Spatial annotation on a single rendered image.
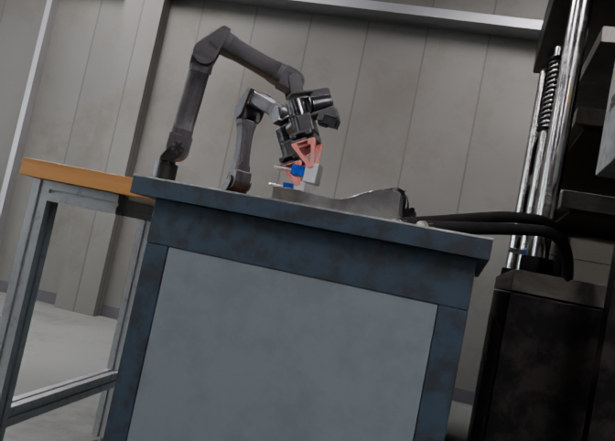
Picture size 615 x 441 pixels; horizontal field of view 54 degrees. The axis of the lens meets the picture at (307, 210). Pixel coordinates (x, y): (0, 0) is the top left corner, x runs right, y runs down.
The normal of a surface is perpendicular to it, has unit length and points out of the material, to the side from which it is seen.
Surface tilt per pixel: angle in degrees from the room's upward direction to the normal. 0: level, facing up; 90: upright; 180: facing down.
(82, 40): 90
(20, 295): 90
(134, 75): 90
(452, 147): 90
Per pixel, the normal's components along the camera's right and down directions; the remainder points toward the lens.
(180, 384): -0.26, -0.12
